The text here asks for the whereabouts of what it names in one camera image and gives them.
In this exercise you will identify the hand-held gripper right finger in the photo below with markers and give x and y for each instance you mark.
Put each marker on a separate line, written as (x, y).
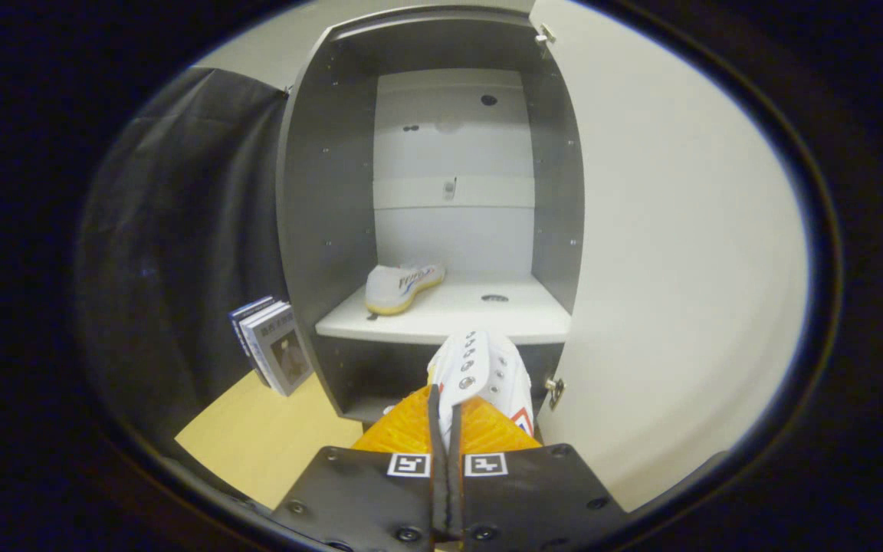
(457, 475)

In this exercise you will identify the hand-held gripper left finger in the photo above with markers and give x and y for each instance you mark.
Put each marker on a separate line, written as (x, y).
(435, 475)

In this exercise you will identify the white canvas shoe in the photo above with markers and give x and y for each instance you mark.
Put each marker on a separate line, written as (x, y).
(395, 287)
(487, 368)

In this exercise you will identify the grey shoe cabinet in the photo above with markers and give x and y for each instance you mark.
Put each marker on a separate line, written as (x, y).
(334, 192)

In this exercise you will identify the white shoe cabinet door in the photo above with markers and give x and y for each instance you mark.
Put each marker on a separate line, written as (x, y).
(679, 268)

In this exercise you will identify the grey portrait cover book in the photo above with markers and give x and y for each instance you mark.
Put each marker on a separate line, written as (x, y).
(284, 356)

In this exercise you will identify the white blue book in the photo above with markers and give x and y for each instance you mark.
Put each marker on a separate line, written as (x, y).
(251, 326)

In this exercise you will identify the blue spine book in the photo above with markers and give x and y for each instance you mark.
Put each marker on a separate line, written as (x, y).
(238, 314)

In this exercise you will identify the black backdrop cloth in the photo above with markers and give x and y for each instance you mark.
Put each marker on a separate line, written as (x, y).
(181, 230)

